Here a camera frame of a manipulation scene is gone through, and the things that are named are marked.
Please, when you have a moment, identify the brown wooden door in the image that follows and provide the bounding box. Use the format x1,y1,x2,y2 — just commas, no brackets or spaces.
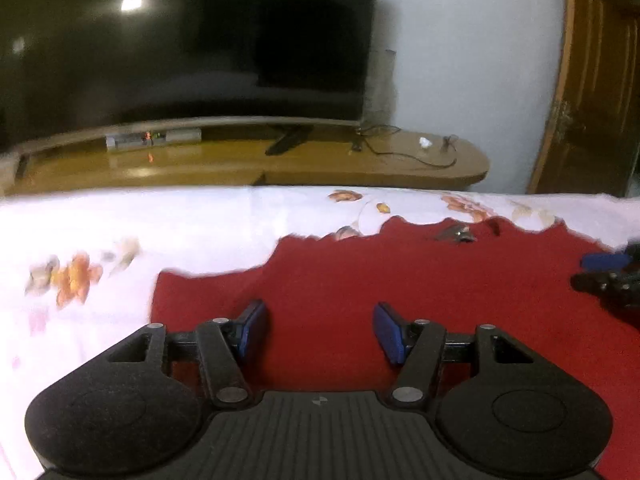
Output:
527,0,640,197

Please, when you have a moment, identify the wooden television cabinet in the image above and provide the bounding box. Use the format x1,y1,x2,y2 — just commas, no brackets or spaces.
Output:
0,125,491,196

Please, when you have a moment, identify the metal door handle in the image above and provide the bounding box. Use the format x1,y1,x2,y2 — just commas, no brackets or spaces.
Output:
557,100,577,137

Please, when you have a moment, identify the black cable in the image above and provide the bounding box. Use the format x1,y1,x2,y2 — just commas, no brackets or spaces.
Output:
350,124,461,168

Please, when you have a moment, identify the curved black television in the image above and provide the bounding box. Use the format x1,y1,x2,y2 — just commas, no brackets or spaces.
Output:
0,0,379,177

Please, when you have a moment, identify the grey set-top box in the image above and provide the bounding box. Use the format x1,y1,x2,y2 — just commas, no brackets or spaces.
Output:
106,129,202,151

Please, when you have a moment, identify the red embellished sweater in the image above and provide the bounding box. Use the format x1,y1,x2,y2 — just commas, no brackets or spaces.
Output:
150,217,640,480

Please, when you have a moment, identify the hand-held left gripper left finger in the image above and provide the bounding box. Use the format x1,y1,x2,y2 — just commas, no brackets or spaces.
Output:
107,299,266,408

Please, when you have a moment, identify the floral white bed sheet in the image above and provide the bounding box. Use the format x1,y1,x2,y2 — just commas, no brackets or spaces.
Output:
0,185,640,480

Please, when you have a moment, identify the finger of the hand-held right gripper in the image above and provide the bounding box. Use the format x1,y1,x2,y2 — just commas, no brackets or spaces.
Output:
571,270,640,312
580,242,640,272

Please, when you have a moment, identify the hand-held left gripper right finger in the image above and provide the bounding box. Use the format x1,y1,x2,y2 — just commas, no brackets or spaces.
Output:
372,302,536,406

